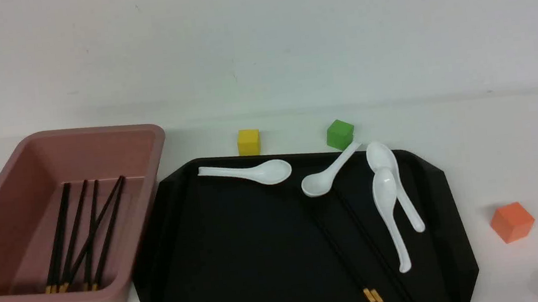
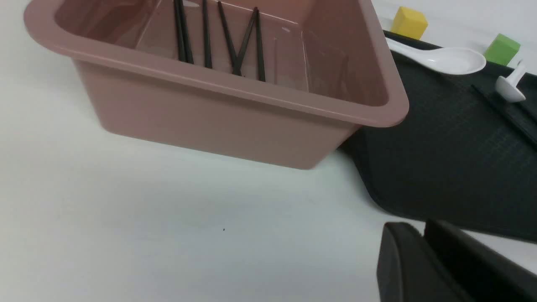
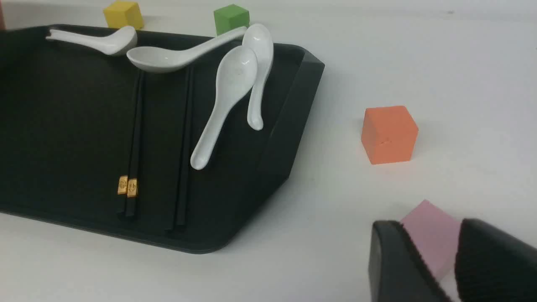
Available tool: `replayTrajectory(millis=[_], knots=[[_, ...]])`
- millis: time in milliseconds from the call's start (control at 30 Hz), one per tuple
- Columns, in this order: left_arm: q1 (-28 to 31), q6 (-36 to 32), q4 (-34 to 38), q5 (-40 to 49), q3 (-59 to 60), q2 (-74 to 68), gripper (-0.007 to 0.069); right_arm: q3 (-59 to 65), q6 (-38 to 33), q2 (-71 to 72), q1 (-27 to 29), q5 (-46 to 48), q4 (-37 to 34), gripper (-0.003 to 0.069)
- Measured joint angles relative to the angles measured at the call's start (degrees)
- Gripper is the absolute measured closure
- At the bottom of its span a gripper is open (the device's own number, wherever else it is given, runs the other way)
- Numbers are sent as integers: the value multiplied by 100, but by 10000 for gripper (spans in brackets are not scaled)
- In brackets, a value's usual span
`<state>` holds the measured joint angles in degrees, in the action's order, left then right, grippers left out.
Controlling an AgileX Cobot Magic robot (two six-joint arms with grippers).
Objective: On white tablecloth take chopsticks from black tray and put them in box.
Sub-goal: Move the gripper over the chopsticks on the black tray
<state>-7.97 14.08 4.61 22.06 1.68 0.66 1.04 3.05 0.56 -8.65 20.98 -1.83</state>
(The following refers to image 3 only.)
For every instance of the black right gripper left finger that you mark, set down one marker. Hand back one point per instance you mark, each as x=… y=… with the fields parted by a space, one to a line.
x=396 y=270

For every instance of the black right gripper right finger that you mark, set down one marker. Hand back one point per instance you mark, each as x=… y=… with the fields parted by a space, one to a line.
x=494 y=266

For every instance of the black chopstick gold band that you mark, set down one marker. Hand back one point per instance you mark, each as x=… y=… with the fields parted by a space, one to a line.
x=122 y=187
x=132 y=179

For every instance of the pink cube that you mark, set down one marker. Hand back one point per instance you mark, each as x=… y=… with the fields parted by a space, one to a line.
x=435 y=234

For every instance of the orange cube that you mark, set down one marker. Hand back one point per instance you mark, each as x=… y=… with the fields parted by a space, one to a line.
x=389 y=134

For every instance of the white ceramic spoon front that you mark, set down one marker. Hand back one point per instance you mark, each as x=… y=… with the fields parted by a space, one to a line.
x=235 y=77

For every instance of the white ceramic spoon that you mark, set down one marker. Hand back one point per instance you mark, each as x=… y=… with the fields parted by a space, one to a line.
x=114 y=45
x=235 y=77
x=258 y=38

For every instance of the white ceramic spoon rear right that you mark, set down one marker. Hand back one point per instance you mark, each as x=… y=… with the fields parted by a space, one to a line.
x=258 y=38

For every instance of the green cube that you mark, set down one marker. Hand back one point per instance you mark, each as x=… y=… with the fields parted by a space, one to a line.
x=230 y=17

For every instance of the white ceramic spoon bowl left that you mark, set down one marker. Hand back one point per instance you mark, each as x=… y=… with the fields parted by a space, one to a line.
x=160 y=60

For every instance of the white ceramic spoon far left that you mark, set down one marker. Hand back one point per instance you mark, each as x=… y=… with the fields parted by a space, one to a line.
x=114 y=45

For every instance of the black plastic tray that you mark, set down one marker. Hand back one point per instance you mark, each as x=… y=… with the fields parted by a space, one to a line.
x=63 y=107

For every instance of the yellow cube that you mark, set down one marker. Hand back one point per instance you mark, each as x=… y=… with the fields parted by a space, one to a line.
x=123 y=13

